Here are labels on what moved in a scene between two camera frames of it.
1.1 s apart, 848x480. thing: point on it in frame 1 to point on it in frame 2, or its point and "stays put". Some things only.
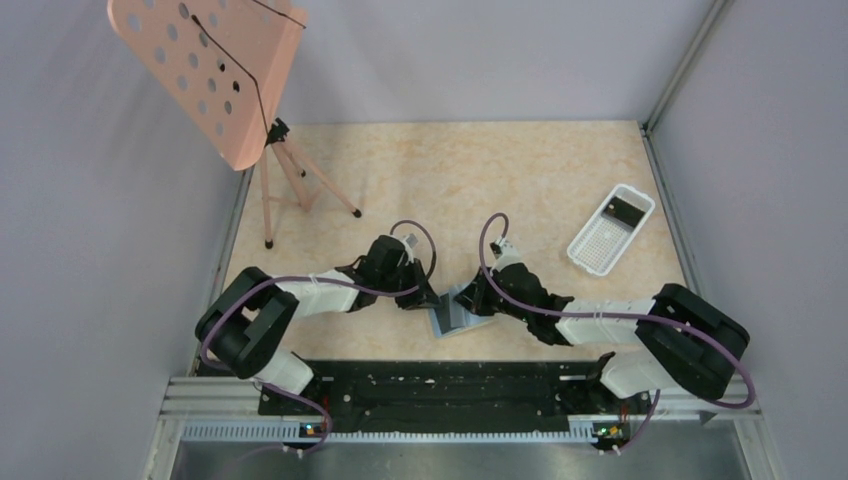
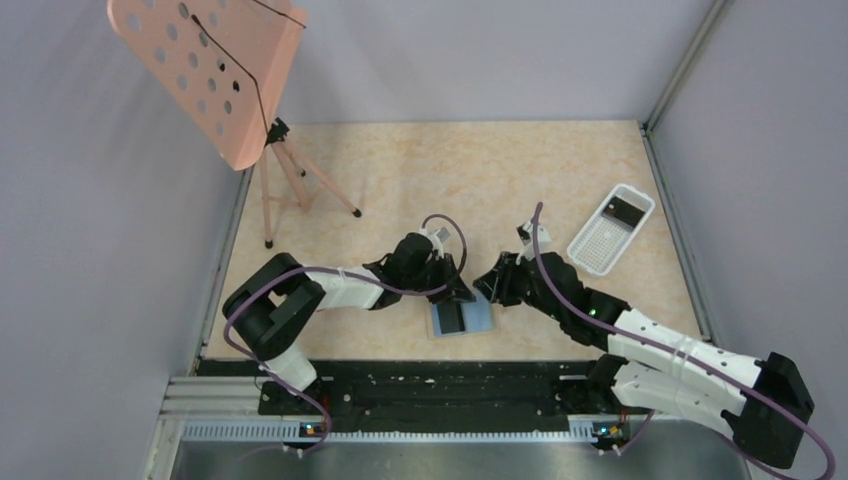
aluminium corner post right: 717,15 stays put
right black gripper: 474,297 to 497,284
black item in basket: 624,212 stays put
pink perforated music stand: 226,61 stays put
